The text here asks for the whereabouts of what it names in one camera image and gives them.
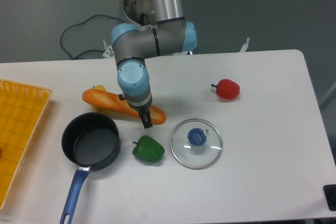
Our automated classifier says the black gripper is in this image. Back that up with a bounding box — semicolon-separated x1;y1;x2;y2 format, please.
118;92;153;129

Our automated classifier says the long orange bread loaf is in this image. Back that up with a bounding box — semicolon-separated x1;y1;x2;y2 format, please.
82;88;166;125

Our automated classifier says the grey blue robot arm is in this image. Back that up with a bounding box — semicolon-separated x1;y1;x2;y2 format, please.
111;0;197;129

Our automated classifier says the green bell pepper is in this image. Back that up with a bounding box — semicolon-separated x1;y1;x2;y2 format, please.
132;135;165;163

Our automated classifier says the yellow bell pepper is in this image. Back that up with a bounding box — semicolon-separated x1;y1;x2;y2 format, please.
91;85;110;114

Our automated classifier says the glass pot lid blue knob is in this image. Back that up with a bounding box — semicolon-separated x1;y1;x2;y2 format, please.
170;119;223;170

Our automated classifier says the red bell pepper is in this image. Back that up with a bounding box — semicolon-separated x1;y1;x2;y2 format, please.
211;79;240;100

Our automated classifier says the yellow plastic basket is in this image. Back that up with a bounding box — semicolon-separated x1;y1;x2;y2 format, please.
1;79;53;209

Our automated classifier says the black corner device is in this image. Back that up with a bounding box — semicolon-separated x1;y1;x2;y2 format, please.
323;184;336;211

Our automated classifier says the black saucepan blue handle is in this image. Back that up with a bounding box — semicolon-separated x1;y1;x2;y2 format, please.
60;112;121;223

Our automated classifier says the white metal bracket left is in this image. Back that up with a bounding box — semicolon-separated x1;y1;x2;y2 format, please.
102;39;114;59

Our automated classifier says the white metal bracket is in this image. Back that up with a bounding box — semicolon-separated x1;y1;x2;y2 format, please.
239;37;250;52
102;39;114;59

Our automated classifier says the black cable on floor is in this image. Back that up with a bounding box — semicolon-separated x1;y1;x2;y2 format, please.
60;14;130;60

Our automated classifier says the white metal bracket right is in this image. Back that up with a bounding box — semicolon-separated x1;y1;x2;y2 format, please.
239;37;250;52

